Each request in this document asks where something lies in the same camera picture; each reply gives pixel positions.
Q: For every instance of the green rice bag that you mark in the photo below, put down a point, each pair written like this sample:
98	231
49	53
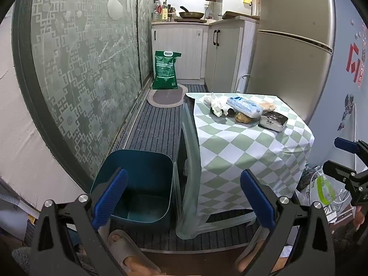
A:
165	70

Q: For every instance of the black cooktop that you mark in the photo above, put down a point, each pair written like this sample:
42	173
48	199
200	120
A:
189	20

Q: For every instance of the frying pan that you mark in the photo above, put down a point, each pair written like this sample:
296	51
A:
191	14

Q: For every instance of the beige slipper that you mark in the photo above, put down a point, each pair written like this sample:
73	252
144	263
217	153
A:
129	251

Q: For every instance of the clear plastic table cover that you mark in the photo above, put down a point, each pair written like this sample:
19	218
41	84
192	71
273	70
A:
191	155

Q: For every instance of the red wall sticker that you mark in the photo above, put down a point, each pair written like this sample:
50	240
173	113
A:
355	60

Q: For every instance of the silver refrigerator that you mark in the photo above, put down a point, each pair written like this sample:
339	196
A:
287	63

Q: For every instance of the beige food scrap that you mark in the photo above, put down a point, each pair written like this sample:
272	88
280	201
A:
268	106

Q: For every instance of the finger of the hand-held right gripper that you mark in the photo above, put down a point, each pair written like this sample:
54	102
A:
337	170
345	145

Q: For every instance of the cluster of condiment bottles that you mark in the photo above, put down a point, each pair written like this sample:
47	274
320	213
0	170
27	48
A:
156	11

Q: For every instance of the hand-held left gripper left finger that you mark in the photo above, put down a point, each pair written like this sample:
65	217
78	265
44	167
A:
112	198

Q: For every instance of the green white checkered tablecloth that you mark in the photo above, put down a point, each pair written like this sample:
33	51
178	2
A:
230	149

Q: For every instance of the silver foil pouch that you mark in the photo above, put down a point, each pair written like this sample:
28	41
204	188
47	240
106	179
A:
273	120

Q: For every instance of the grey striped floor mat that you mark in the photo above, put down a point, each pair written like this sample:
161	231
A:
155	126

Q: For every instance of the dark brown husk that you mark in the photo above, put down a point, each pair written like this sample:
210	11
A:
230	111

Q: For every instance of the white kitchen cabinet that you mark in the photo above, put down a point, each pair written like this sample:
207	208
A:
178	51

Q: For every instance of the green white plastic bag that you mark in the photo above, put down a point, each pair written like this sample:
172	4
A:
325	188

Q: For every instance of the grey oval floor mat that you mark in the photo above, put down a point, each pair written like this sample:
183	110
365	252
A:
169	96

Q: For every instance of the blue white plastic package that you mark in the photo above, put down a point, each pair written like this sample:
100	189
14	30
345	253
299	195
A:
244	106

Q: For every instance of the dark blue plastic bin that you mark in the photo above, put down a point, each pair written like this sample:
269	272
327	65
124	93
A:
143	172

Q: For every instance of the wooden cutting board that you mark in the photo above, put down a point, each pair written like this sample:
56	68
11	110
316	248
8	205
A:
234	13

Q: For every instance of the yellow oil bottle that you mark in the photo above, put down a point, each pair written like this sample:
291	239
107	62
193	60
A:
164	12

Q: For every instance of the person's right hand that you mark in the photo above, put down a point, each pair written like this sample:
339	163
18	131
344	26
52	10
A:
359	217

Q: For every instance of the white tissue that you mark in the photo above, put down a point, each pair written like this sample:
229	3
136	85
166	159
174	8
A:
218	103

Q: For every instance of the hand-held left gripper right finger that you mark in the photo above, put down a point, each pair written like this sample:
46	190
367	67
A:
258	198

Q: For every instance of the frosted patterned sliding door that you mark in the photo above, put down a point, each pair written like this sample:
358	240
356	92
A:
80	77
146	28

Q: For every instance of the brown food scrap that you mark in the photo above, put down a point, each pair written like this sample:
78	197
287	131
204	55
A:
243	118

